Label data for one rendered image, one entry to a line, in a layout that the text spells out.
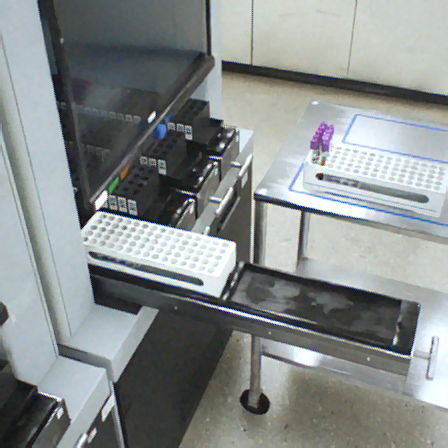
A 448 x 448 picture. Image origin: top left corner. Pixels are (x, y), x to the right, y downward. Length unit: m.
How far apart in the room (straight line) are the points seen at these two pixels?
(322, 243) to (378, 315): 1.38
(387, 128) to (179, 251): 0.70
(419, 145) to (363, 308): 0.56
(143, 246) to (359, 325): 0.42
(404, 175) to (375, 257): 1.14
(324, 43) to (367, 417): 2.02
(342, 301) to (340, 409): 0.88
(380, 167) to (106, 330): 0.66
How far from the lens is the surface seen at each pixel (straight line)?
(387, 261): 2.57
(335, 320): 1.22
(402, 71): 3.49
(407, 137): 1.70
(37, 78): 1.02
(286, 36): 3.55
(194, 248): 1.25
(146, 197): 1.41
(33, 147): 1.04
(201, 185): 1.51
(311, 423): 2.06
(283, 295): 1.25
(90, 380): 1.23
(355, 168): 1.46
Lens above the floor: 1.69
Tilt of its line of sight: 40 degrees down
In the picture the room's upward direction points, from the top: 1 degrees counter-clockwise
